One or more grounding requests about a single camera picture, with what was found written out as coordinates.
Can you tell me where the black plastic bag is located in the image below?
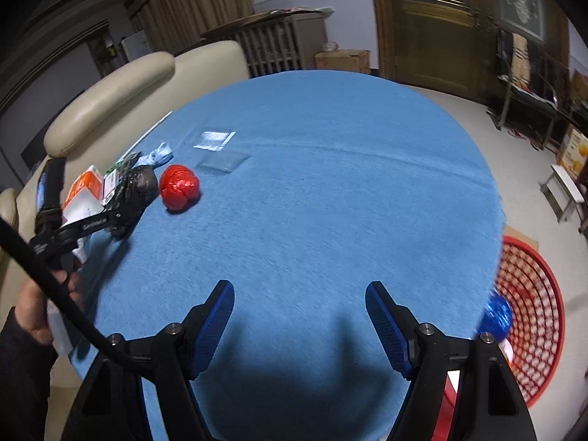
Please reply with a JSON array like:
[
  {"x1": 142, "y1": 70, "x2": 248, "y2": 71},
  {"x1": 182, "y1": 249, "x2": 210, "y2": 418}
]
[{"x1": 108, "y1": 166, "x2": 160, "y2": 240}]

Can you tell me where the light blue crumpled wrapper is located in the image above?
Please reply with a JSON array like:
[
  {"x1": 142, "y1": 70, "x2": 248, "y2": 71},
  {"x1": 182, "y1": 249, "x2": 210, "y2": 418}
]
[{"x1": 140, "y1": 142, "x2": 174, "y2": 168}]

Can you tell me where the orange and white tissue pack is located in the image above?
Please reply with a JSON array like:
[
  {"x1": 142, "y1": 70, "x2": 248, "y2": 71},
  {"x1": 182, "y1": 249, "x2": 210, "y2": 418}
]
[{"x1": 62, "y1": 165, "x2": 104, "y2": 226}]

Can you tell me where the long white straw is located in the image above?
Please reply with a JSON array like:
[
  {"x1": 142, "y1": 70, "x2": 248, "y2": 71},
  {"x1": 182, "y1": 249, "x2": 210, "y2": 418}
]
[{"x1": 126, "y1": 111, "x2": 173, "y2": 154}]

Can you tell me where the beige curtain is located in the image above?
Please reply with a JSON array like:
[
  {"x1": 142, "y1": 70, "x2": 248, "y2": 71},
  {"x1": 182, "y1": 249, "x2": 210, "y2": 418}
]
[{"x1": 126, "y1": 0, "x2": 255, "y2": 53}]

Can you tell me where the black cable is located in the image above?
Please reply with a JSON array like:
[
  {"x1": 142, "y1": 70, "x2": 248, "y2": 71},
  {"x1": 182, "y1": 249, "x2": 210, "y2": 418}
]
[{"x1": 0, "y1": 217, "x2": 157, "y2": 380}]

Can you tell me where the white labelled packet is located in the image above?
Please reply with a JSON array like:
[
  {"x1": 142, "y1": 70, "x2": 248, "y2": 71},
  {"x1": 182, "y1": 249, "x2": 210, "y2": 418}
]
[{"x1": 102, "y1": 172, "x2": 121, "y2": 205}]

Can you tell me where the red plastic bag ball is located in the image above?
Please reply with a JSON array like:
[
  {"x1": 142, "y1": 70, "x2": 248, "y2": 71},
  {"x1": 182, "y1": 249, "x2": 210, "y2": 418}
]
[{"x1": 159, "y1": 164, "x2": 202, "y2": 213}]

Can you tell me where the brown cardboard box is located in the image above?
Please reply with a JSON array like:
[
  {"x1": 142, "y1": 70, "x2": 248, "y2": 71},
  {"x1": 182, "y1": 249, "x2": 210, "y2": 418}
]
[{"x1": 315, "y1": 49, "x2": 371, "y2": 74}]

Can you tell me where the white stool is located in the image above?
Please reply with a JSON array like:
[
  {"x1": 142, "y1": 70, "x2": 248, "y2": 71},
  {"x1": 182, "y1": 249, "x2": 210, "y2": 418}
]
[{"x1": 539, "y1": 164, "x2": 588, "y2": 226}]

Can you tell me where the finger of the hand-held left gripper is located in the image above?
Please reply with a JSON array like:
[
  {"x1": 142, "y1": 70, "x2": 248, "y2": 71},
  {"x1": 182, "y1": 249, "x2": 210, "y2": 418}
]
[{"x1": 102, "y1": 202, "x2": 132, "y2": 239}]

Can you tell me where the slatted radiator cabinet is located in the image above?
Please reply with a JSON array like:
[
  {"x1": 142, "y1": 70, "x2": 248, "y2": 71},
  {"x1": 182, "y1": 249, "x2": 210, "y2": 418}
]
[{"x1": 202, "y1": 8, "x2": 329, "y2": 79}]

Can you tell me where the blue plastic bag ball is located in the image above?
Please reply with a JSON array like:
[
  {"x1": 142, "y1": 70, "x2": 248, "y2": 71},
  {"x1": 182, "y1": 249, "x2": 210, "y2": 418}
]
[{"x1": 478, "y1": 291, "x2": 514, "y2": 338}]

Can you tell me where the person's left hand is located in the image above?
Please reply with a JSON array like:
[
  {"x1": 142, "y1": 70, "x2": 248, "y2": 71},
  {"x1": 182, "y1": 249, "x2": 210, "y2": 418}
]
[{"x1": 15, "y1": 266, "x2": 86, "y2": 345}]

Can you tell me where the blue tablecloth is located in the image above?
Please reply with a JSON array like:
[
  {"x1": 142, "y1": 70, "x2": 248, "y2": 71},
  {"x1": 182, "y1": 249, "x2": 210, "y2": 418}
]
[{"x1": 69, "y1": 70, "x2": 503, "y2": 441}]

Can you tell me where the clear packet with white print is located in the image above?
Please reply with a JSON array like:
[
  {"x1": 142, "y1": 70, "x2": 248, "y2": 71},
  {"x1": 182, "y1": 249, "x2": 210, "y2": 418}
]
[{"x1": 193, "y1": 131, "x2": 236, "y2": 151}]

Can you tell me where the beige leather sofa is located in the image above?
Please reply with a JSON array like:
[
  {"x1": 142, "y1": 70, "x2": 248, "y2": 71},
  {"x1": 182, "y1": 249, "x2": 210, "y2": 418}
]
[{"x1": 0, "y1": 40, "x2": 251, "y2": 391}]

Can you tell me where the wooden double door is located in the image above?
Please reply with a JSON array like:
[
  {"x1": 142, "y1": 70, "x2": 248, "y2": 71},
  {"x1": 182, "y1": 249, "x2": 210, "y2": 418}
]
[{"x1": 367, "y1": 0, "x2": 570, "y2": 102}]

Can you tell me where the plaid cloth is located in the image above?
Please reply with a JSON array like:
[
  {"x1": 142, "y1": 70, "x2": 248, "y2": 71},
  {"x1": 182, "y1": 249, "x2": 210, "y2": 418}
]
[{"x1": 510, "y1": 32, "x2": 529, "y2": 83}]

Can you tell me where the metal rack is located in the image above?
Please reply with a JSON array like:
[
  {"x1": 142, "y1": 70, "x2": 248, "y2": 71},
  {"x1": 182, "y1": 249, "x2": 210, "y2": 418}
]
[{"x1": 487, "y1": 28, "x2": 580, "y2": 152}]

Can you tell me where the person's left forearm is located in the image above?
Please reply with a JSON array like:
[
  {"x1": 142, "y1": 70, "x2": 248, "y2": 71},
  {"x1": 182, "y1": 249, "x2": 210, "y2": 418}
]
[{"x1": 0, "y1": 308, "x2": 58, "y2": 441}]

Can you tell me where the dark foil packet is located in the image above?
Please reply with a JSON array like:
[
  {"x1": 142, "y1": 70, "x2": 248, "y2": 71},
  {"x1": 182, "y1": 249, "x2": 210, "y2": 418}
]
[{"x1": 115, "y1": 153, "x2": 141, "y2": 173}]

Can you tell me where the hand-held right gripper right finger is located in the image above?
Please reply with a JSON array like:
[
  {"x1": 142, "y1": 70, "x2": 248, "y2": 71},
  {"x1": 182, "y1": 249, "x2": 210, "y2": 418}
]
[{"x1": 365, "y1": 280, "x2": 538, "y2": 441}]

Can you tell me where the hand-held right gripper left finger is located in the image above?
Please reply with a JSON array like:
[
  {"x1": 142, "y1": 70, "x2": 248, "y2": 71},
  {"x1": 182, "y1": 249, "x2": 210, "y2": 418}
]
[{"x1": 60, "y1": 279, "x2": 236, "y2": 441}]

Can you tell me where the clear plastic packet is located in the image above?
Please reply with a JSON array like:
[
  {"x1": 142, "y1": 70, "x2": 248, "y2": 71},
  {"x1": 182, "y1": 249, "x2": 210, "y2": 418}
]
[{"x1": 198, "y1": 151, "x2": 252, "y2": 174}]

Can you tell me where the red plastic basket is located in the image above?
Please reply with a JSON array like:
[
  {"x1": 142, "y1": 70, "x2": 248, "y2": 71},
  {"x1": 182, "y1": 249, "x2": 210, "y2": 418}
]
[{"x1": 443, "y1": 235, "x2": 565, "y2": 409}]

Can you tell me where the yellow cardboard box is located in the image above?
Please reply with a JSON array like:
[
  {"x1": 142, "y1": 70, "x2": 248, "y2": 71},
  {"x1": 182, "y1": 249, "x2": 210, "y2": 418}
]
[{"x1": 556, "y1": 124, "x2": 588, "y2": 180}]

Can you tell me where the flat cardboard sheet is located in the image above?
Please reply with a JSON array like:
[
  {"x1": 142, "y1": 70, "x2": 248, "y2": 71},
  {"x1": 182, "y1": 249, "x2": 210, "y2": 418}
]
[{"x1": 504, "y1": 226, "x2": 538, "y2": 250}]

